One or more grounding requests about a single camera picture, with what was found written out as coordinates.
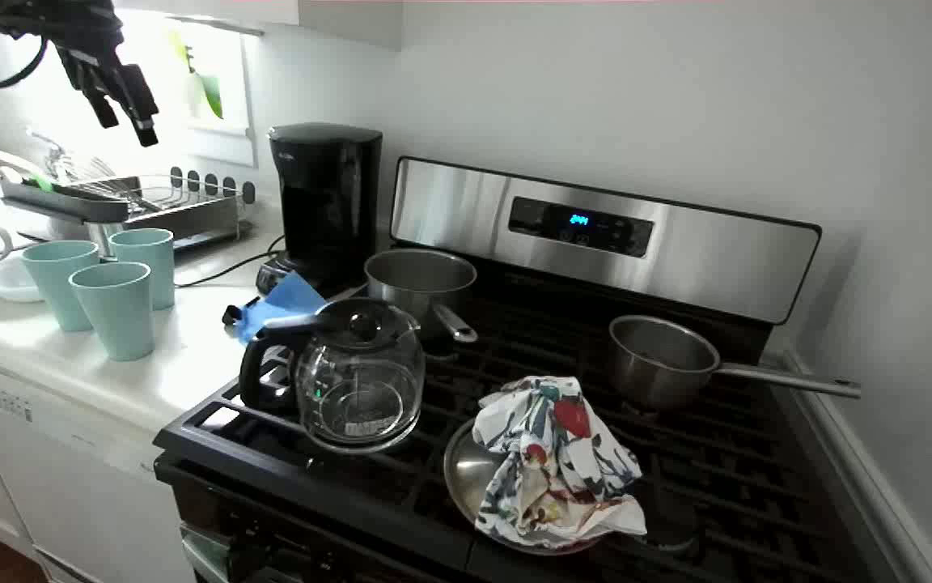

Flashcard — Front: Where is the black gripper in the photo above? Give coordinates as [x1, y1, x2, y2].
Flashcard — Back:
[44, 6, 162, 150]

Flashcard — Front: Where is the teal plastic cup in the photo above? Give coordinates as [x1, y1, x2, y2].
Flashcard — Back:
[105, 223, 180, 316]
[18, 238, 102, 334]
[64, 261, 158, 364]

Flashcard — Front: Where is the orchid in white pot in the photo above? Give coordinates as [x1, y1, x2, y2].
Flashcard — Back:
[168, 27, 234, 125]

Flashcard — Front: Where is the metal dish rack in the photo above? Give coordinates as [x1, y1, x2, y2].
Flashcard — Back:
[0, 165, 259, 261]

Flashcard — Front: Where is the white shallow bowl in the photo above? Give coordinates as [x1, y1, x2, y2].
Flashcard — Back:
[0, 252, 47, 307]

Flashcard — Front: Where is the black coffee maker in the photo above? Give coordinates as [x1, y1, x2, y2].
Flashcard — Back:
[268, 121, 385, 297]

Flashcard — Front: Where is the blue cloth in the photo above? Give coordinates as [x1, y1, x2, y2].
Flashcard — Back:
[221, 269, 331, 347]

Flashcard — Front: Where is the small steel saucepan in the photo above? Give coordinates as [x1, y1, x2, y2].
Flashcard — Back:
[362, 248, 481, 351]

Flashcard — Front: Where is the glass coffee carafe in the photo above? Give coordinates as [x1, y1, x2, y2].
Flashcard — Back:
[235, 297, 430, 456]

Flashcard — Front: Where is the white dishwasher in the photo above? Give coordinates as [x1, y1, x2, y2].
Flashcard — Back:
[0, 351, 199, 583]

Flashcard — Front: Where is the steel frying pan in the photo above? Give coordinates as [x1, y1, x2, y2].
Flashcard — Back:
[439, 414, 653, 560]

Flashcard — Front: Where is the patterned kitchen towel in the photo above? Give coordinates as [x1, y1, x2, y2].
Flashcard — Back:
[468, 372, 651, 549]

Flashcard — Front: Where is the black coffee maker cord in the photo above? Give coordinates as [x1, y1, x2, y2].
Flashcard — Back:
[171, 238, 292, 297]

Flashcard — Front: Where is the white wall cabinet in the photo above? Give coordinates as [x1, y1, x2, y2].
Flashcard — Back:
[119, 0, 407, 51]

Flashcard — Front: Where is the long-handled steel saucepan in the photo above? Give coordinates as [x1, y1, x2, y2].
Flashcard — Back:
[606, 310, 865, 414]

